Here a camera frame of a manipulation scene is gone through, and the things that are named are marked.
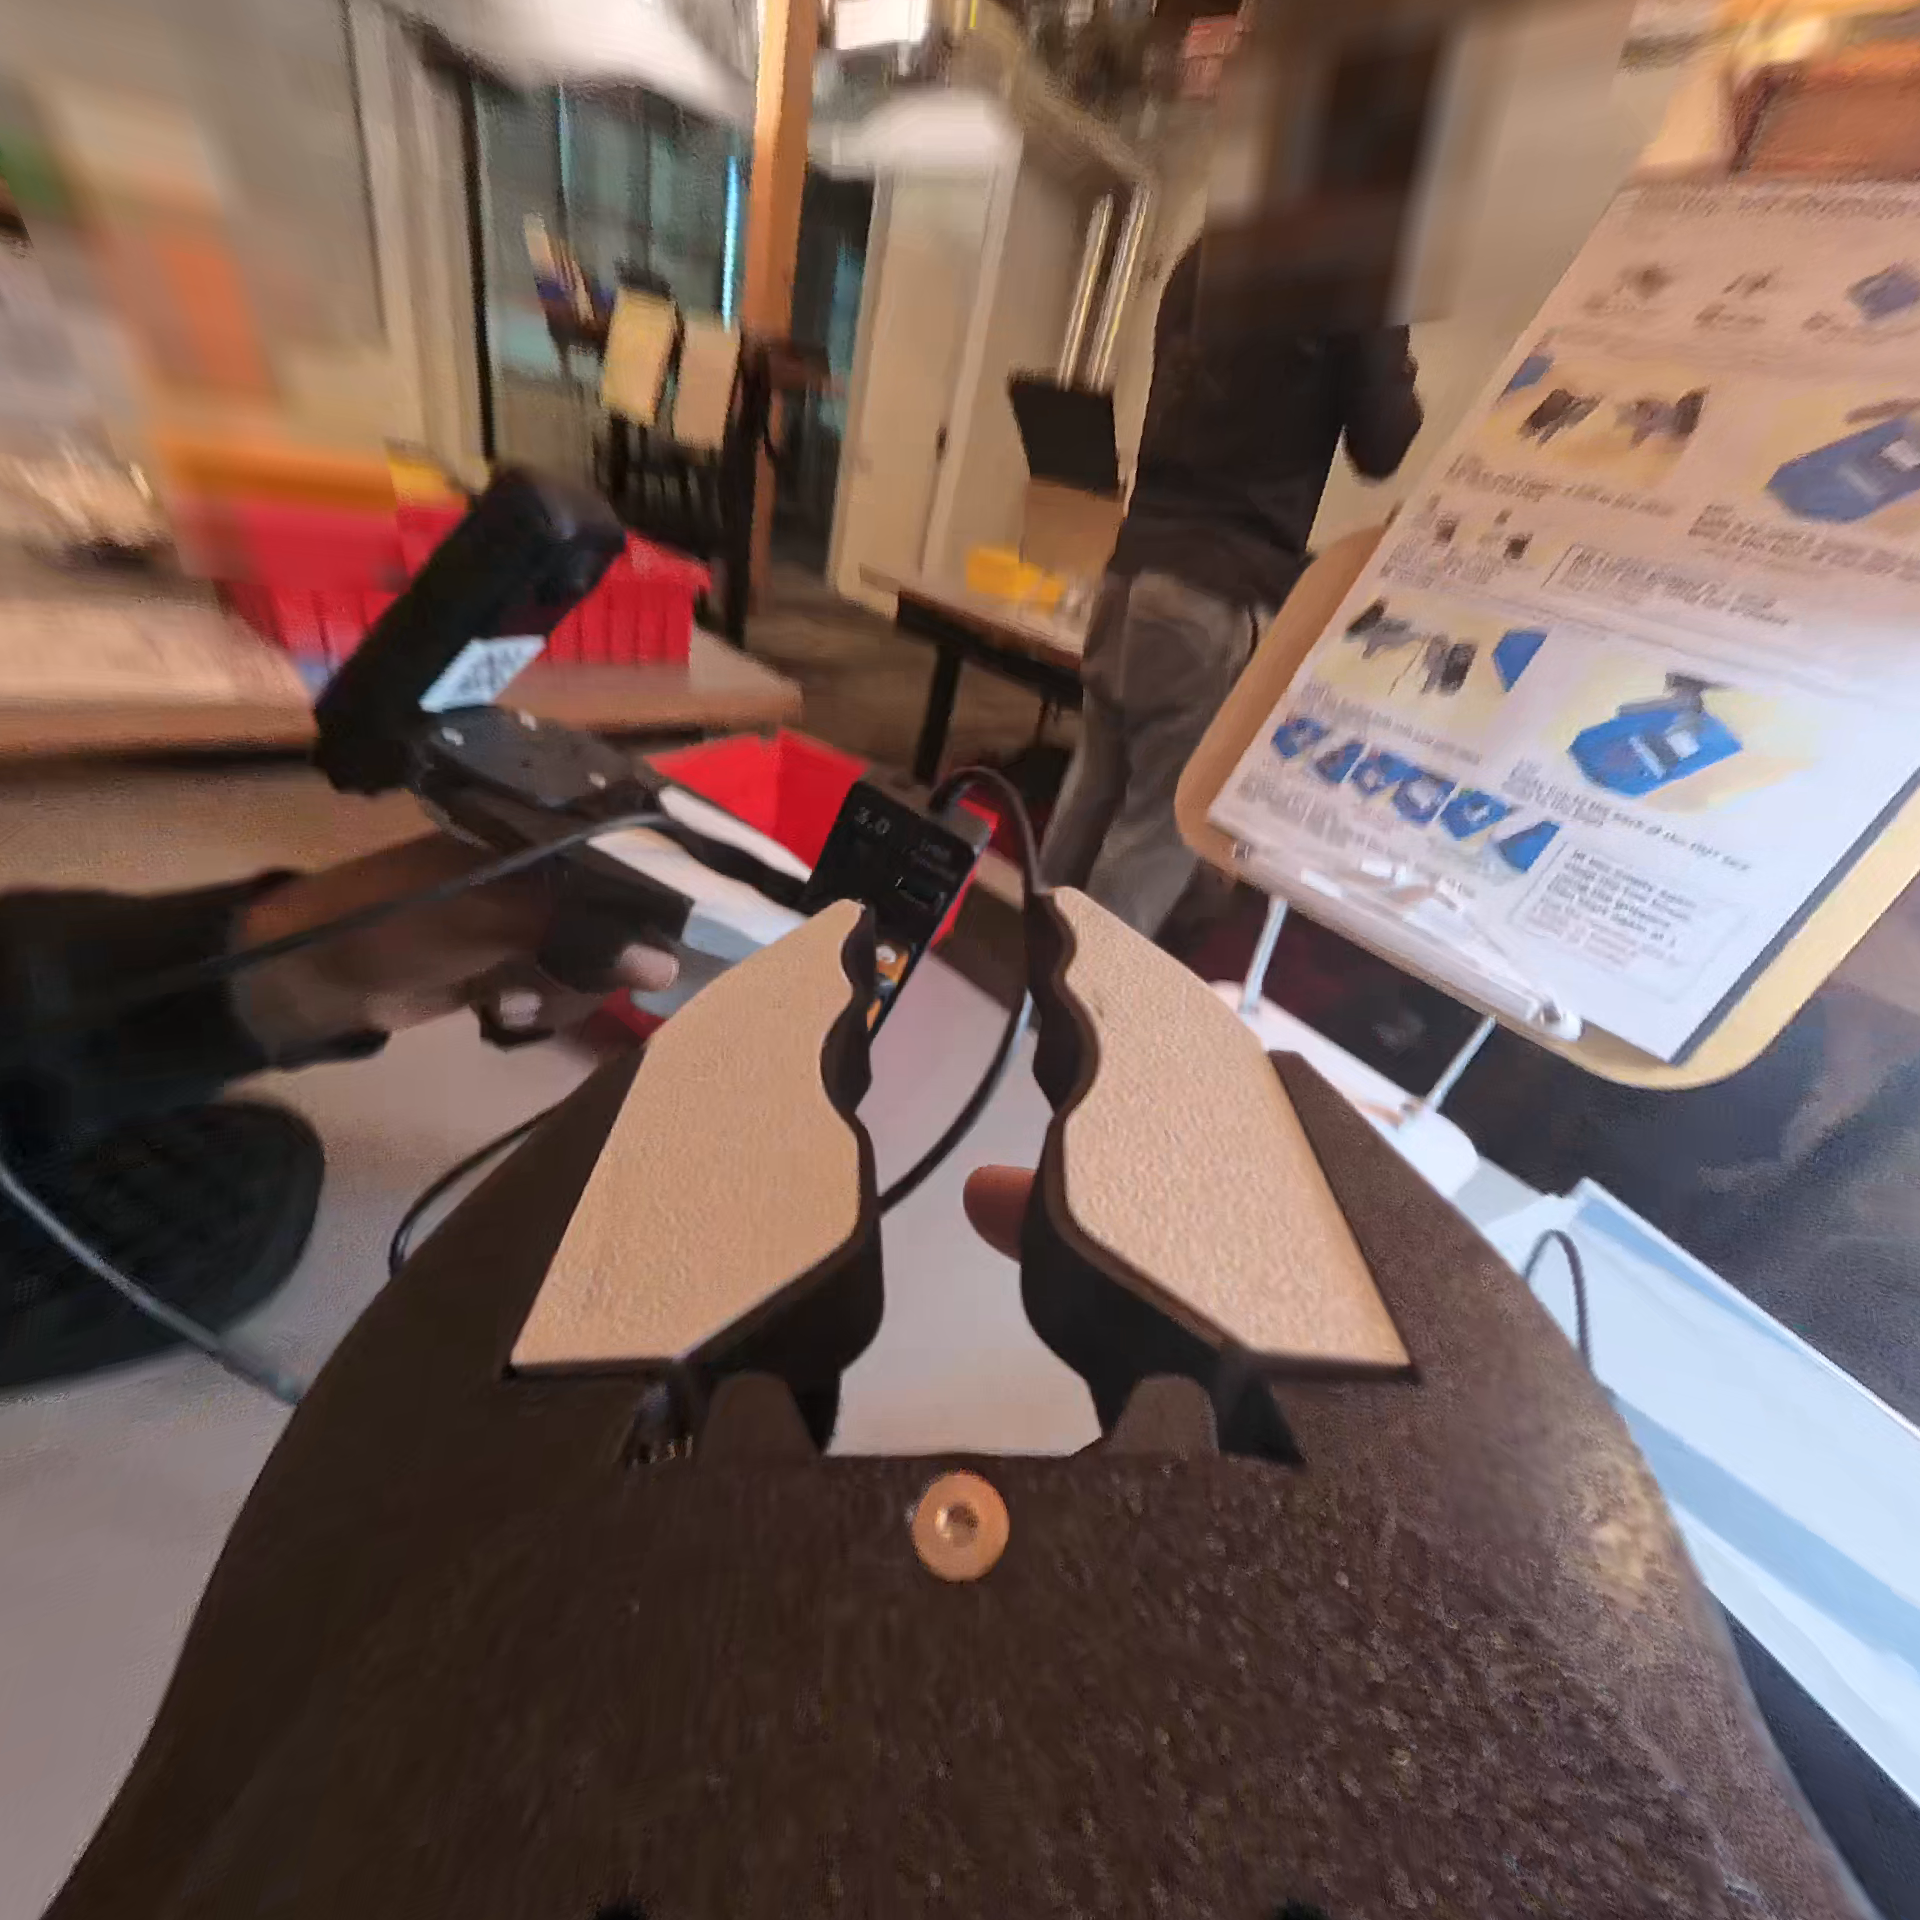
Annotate metal duct pipes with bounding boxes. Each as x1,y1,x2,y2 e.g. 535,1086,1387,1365
1054,188,1155,395

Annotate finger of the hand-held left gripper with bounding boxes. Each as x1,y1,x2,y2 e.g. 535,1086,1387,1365
679,901,806,973
657,815,818,906

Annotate black flat panel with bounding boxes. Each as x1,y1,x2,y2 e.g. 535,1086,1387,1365
1006,373,1128,500

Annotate wooden post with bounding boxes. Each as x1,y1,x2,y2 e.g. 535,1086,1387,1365
739,0,823,348

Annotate white poster stand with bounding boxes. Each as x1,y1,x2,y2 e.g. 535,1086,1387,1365
1213,892,1589,1202

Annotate whiteboard on stand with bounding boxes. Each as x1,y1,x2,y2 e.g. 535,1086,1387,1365
600,286,678,430
673,315,745,443

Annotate black usb hub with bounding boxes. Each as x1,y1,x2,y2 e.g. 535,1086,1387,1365
803,778,995,1037

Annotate person's left hand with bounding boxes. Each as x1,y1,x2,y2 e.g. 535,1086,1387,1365
241,831,683,1058

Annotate person's left forearm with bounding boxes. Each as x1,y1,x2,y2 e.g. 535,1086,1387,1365
0,877,303,1119

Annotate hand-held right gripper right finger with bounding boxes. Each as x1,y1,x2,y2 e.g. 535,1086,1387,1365
1021,884,1415,1440

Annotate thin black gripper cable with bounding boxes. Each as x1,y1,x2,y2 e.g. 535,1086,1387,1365
0,808,670,1403

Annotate red plastic bin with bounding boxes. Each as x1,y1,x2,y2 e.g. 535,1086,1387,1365
648,728,962,962

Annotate long red divider bin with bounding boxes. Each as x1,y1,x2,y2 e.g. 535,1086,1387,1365
194,495,712,666

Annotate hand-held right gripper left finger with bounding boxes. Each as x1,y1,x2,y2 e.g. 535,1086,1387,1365
509,901,887,1454

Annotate instruction poster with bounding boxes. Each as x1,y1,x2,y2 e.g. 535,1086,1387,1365
1208,181,1920,1064

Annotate dark-legged background table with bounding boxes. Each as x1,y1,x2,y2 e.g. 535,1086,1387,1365
896,575,1089,783

